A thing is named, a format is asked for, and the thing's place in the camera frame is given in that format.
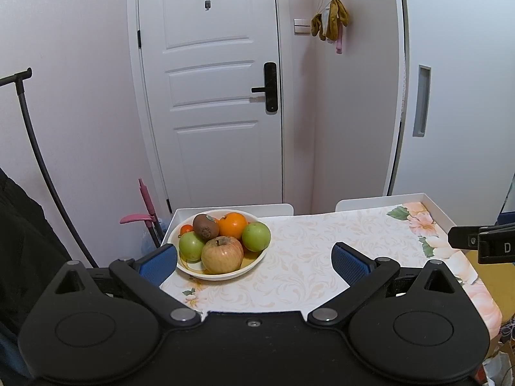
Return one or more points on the black door hinge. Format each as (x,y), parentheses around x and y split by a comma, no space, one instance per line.
(139,38)

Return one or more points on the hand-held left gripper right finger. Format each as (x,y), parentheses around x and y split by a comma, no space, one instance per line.
(350,263)

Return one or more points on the large orange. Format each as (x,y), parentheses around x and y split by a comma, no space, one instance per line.
(232,224)

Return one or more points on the brown gloves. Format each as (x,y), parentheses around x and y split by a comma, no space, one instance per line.
(332,20)

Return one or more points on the tangerine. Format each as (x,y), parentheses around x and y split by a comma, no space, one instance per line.
(186,229)

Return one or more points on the black cloth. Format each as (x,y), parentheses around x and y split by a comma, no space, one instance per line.
(28,257)

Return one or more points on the yellow object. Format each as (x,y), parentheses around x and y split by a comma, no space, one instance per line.
(499,285)

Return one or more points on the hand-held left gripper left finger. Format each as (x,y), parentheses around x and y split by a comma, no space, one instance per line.
(159,263)

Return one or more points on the white panel door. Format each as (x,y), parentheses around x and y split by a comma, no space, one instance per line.
(213,161)

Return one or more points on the green apple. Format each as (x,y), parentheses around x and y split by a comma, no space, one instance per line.
(256,236)
(191,246)

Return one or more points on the cream shallow bowl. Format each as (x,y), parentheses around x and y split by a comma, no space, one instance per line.
(249,267)

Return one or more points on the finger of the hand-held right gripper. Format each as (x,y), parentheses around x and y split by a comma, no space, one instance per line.
(462,237)

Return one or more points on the brown kiwi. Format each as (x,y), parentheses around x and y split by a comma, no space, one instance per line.
(205,227)

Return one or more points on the white wall switch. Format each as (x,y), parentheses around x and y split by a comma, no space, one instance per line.
(301,27)

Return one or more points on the yellow-brown apple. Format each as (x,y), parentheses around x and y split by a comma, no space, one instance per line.
(222,254)

